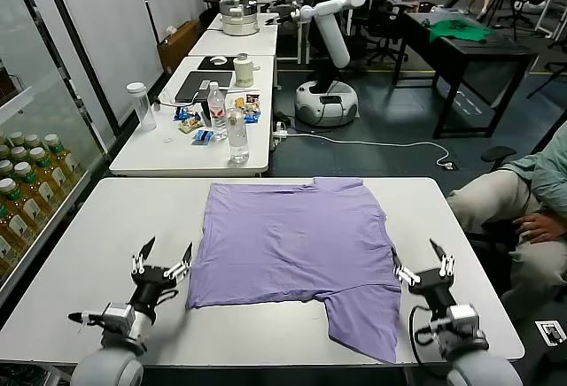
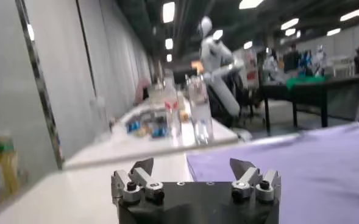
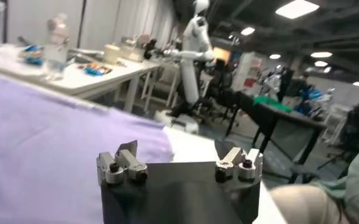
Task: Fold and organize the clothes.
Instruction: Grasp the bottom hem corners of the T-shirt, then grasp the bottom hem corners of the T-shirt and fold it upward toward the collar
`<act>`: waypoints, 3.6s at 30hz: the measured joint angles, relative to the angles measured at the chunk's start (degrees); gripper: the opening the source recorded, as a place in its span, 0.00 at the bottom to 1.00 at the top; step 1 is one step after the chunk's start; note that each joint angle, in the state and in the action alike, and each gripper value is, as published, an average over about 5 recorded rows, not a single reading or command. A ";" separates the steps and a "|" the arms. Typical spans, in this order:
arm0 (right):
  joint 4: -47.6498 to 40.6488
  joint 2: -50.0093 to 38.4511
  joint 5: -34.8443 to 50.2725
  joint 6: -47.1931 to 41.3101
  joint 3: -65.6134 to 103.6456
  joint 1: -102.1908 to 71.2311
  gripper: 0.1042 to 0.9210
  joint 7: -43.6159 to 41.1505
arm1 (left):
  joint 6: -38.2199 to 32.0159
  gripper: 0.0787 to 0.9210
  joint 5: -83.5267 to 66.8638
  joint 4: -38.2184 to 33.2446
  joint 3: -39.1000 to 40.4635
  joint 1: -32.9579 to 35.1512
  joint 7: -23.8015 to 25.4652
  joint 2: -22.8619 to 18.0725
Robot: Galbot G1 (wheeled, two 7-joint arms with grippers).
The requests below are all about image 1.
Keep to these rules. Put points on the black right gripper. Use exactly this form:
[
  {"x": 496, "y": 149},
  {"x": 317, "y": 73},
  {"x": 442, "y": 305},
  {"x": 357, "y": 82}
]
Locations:
[{"x": 436, "y": 286}]

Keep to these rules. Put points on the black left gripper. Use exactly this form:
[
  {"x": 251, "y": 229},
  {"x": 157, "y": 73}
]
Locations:
[{"x": 153, "y": 288}]

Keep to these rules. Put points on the purple t-shirt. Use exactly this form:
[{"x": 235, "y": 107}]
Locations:
[{"x": 288, "y": 249}]

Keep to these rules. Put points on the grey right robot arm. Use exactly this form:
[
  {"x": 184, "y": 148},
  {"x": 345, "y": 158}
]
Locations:
[{"x": 478, "y": 368}]

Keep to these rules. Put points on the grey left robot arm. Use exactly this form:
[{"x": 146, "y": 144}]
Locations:
[{"x": 111, "y": 364}]

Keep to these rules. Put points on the bare person hand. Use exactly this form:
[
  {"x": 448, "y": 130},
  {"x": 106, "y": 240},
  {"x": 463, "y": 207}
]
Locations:
[{"x": 545, "y": 226}]

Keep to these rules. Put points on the seated person green jacket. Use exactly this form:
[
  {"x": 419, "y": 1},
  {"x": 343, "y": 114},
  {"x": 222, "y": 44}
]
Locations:
[{"x": 487, "y": 191}]

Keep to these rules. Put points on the white rectangular table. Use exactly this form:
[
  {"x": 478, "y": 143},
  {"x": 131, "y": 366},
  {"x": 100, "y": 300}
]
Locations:
[
  {"x": 146, "y": 156},
  {"x": 239, "y": 43}
]

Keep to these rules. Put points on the brown snack packet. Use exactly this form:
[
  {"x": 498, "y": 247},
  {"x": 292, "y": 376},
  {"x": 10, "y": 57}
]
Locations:
[{"x": 190, "y": 126}]

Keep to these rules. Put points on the yellow tea bottle white cap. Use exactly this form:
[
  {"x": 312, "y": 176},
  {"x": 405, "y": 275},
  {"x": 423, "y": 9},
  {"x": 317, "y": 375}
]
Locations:
[
  {"x": 62, "y": 160},
  {"x": 33, "y": 195},
  {"x": 20, "y": 152},
  {"x": 17, "y": 138},
  {"x": 3, "y": 152},
  {"x": 48, "y": 178},
  {"x": 6, "y": 244},
  {"x": 5, "y": 167},
  {"x": 32, "y": 140},
  {"x": 17, "y": 213}
]

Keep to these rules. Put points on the large clear water bottle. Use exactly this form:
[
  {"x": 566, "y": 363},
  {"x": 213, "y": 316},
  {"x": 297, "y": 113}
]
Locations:
[{"x": 238, "y": 142}]

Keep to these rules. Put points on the tall clear bottle white cap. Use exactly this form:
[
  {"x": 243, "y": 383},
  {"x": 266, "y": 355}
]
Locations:
[{"x": 144, "y": 111}]

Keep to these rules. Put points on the small black stand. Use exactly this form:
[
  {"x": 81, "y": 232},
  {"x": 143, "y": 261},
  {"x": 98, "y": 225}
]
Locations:
[{"x": 206, "y": 111}]

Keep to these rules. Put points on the water bottle red label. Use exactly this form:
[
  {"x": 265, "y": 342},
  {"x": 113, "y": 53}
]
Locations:
[{"x": 217, "y": 111}]

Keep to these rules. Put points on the blue white snack packet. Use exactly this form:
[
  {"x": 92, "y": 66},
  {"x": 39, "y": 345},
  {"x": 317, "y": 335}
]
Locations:
[{"x": 252, "y": 115}]

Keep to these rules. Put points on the white power strip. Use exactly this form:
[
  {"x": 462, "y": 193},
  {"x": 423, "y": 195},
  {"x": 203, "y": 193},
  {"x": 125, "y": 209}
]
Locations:
[{"x": 279, "y": 130}]

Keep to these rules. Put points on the orange snack packet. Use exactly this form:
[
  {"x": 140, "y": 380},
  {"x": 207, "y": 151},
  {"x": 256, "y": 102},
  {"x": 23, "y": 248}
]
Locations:
[{"x": 239, "y": 103}]

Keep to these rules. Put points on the dark grey closed laptop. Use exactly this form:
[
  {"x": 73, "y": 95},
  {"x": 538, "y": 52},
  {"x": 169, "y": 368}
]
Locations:
[{"x": 199, "y": 87}]

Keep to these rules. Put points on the small white remote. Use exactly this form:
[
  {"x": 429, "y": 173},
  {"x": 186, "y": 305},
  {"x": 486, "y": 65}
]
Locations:
[{"x": 204, "y": 84}]

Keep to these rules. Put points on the dark snack packet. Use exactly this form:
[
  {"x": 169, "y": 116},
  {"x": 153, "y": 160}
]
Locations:
[{"x": 253, "y": 98}]

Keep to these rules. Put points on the black mouse pad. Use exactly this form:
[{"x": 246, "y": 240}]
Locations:
[{"x": 204, "y": 66}]

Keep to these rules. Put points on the white wheeled robot body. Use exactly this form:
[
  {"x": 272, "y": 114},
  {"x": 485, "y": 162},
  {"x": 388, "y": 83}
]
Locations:
[{"x": 310, "y": 105}]

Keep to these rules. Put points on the cream lidded cup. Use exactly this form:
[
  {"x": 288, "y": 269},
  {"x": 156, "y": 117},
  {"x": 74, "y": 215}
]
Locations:
[{"x": 243, "y": 74}]

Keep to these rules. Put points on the white computer mouse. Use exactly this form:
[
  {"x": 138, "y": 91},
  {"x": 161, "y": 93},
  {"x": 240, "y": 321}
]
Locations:
[{"x": 217, "y": 60}]

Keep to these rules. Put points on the brown cardboard box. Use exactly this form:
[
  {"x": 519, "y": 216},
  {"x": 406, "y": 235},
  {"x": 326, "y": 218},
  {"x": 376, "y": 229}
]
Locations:
[{"x": 177, "y": 49}]

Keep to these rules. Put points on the glass door display cabinet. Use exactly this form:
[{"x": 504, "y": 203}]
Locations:
[{"x": 40, "y": 71}]

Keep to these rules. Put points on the black table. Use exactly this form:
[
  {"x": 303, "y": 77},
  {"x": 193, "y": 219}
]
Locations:
[{"x": 487, "y": 51}]

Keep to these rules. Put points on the green cloth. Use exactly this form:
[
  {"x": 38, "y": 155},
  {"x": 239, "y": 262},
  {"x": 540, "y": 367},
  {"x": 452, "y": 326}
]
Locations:
[{"x": 460, "y": 31}]

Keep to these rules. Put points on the white steamer pot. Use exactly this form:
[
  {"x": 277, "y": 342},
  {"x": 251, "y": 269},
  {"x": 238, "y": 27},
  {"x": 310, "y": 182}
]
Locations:
[{"x": 239, "y": 23}]

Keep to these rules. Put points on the black bystander robot gripper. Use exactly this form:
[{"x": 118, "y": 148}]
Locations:
[{"x": 283, "y": 18}]

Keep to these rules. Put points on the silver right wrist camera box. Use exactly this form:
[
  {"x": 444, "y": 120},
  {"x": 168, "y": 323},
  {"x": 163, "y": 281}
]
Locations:
[{"x": 463, "y": 317}]

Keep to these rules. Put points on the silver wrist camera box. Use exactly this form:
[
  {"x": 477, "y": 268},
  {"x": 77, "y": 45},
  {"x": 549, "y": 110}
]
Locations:
[
  {"x": 463, "y": 317},
  {"x": 117, "y": 315}
]

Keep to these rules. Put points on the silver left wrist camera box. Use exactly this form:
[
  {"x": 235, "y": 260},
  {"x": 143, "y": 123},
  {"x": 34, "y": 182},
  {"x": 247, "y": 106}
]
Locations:
[{"x": 117, "y": 315}]

